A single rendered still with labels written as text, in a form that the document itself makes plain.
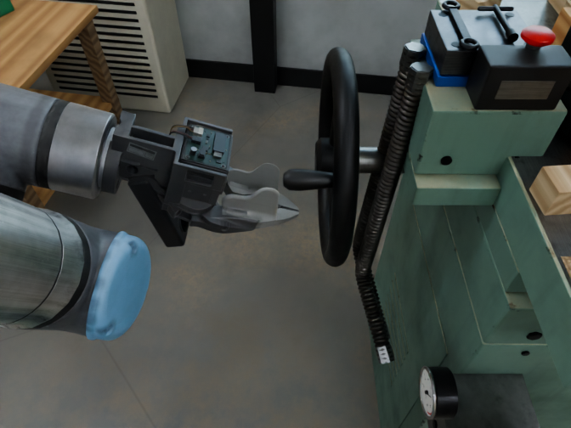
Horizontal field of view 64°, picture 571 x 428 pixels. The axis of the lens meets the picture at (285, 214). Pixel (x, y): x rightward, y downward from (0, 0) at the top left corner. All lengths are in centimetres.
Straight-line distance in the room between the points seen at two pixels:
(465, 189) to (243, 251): 107
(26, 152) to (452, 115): 40
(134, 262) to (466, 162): 36
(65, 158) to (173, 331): 100
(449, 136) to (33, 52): 130
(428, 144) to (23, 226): 38
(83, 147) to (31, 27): 127
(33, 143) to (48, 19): 128
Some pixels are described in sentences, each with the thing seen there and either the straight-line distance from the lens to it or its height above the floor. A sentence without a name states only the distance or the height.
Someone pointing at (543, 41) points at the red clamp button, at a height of 102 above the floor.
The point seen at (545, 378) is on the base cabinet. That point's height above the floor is 60.
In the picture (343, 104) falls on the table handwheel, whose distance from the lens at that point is 50.
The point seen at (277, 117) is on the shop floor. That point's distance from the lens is 202.
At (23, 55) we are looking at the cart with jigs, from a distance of 158.
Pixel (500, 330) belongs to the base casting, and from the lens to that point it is 60.
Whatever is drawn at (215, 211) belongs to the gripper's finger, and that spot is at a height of 87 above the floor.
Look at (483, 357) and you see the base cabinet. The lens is 66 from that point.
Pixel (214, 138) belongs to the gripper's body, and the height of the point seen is 93.
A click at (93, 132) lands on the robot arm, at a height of 96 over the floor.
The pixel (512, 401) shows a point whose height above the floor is 62.
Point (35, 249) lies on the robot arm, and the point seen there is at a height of 101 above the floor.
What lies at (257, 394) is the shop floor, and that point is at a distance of 131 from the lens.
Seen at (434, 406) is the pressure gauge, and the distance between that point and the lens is 61.
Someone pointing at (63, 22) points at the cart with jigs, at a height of 53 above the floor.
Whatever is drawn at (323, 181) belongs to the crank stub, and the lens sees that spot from 51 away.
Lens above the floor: 124
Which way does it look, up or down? 50 degrees down
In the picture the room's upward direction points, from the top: straight up
